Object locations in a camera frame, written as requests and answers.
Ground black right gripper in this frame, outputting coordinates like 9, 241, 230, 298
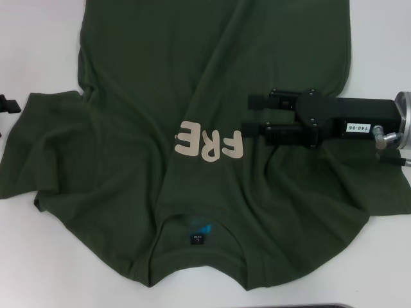
241, 87, 399, 150

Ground dark green printed t-shirt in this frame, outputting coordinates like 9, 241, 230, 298
0, 0, 411, 291

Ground silver right cable connector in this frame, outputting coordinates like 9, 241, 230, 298
371, 126, 403, 151

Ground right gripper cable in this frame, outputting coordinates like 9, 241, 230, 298
374, 153, 411, 168

